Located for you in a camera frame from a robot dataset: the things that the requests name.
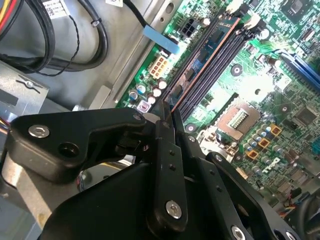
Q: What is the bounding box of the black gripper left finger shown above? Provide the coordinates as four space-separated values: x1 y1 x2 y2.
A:
6 100 189 239

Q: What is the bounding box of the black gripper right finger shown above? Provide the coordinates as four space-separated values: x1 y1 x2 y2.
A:
174 108 300 240

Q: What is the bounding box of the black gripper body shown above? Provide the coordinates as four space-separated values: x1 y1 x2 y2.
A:
41 161 226 240

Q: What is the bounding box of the RAM stick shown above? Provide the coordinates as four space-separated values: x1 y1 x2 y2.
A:
163 16 242 111

